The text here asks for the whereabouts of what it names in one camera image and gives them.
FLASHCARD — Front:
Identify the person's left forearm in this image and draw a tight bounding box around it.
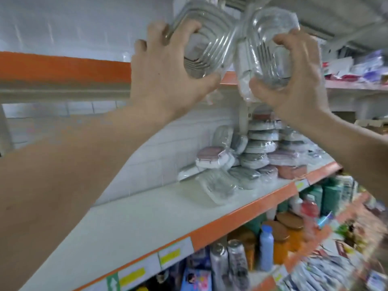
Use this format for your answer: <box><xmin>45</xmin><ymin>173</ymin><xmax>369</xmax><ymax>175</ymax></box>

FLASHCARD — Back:
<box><xmin>0</xmin><ymin>106</ymin><xmax>164</xmax><ymax>291</ymax></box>

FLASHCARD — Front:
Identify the orange metal store shelving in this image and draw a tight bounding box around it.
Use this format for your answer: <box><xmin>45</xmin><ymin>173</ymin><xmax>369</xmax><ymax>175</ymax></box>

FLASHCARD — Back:
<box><xmin>0</xmin><ymin>0</ymin><xmax>388</xmax><ymax>291</ymax></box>

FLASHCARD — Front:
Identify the person's left hand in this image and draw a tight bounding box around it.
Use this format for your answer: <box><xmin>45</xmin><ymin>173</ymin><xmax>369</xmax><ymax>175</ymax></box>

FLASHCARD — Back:
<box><xmin>130</xmin><ymin>20</ymin><xmax>222</xmax><ymax>125</ymax></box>

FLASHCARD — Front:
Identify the small white carton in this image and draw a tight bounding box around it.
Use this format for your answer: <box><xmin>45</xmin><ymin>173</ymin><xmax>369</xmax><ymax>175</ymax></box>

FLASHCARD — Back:
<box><xmin>324</xmin><ymin>56</ymin><xmax>354</xmax><ymax>76</ymax></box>

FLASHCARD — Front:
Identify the blue product pack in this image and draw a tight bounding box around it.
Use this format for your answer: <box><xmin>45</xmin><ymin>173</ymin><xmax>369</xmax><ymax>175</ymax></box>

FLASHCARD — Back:
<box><xmin>181</xmin><ymin>268</ymin><xmax>213</xmax><ymax>291</ymax></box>

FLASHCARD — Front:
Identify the brown cardboard box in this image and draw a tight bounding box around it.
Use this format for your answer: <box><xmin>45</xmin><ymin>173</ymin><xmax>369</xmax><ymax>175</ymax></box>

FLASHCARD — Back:
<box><xmin>356</xmin><ymin>118</ymin><xmax>388</xmax><ymax>135</ymax></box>

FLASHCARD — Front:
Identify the pink plastic bottle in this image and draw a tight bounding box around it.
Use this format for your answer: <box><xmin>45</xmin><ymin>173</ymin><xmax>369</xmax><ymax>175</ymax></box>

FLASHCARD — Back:
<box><xmin>301</xmin><ymin>195</ymin><xmax>320</xmax><ymax>240</ymax></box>

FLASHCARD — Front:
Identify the pile of soap dishes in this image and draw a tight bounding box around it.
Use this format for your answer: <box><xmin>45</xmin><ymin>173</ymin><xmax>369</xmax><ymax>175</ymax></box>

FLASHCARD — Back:
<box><xmin>177</xmin><ymin>111</ymin><xmax>331</xmax><ymax>207</ymax></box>

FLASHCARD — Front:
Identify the person's right hand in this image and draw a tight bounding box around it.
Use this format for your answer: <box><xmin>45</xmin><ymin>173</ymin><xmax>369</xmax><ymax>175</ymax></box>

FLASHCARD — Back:
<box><xmin>249</xmin><ymin>28</ymin><xmax>331</xmax><ymax>128</ymax></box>

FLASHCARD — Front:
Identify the blue plastic bottle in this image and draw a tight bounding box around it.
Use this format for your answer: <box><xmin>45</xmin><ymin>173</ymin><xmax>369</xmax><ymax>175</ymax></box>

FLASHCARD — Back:
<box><xmin>259</xmin><ymin>225</ymin><xmax>275</xmax><ymax>272</ymax></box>

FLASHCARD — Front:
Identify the clear bottle blue cap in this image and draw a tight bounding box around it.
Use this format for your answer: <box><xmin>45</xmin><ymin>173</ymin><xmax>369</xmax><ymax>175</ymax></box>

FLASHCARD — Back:
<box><xmin>363</xmin><ymin>50</ymin><xmax>386</xmax><ymax>83</ymax></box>

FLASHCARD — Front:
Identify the white cap bottle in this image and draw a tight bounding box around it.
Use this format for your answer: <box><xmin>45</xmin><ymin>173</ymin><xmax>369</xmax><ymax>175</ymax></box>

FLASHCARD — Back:
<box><xmin>337</xmin><ymin>174</ymin><xmax>355</xmax><ymax>204</ymax></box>

